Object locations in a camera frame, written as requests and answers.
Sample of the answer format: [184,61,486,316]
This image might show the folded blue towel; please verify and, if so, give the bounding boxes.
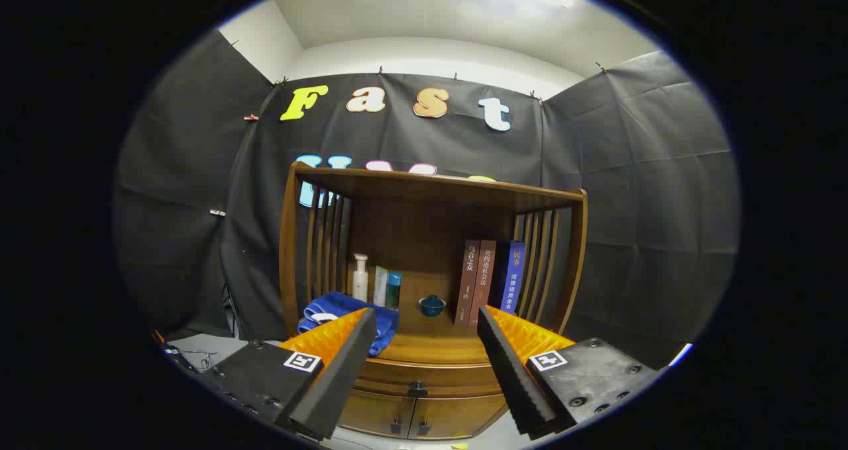
[297,292,400,357]

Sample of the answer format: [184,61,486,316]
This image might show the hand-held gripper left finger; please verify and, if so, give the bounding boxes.
[199,308,377,441]

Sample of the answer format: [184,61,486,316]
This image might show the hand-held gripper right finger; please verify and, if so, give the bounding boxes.
[477,305,663,437]

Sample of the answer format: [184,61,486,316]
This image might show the white pump bottle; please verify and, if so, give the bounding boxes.
[352,253,369,302]

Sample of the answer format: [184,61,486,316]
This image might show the wooden cabinet door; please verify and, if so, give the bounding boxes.
[409,394,507,441]
[338,389,417,439]

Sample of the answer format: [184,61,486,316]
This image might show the wooden drawer with black knob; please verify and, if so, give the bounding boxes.
[354,357,507,399]

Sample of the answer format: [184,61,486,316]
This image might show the reddish brown book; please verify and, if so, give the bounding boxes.
[468,240,497,327]

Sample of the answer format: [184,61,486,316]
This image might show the wooden cabinet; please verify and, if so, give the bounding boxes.
[278,162,588,441]

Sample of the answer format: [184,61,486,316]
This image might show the dark brown book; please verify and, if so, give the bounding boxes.
[454,239,481,325]

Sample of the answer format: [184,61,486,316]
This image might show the blue book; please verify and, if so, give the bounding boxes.
[488,240,526,315]

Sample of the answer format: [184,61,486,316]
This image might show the tangled black cables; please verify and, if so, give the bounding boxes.
[166,347,218,371]

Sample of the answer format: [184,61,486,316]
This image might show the wooden countertop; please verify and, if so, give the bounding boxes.
[286,298,564,366]

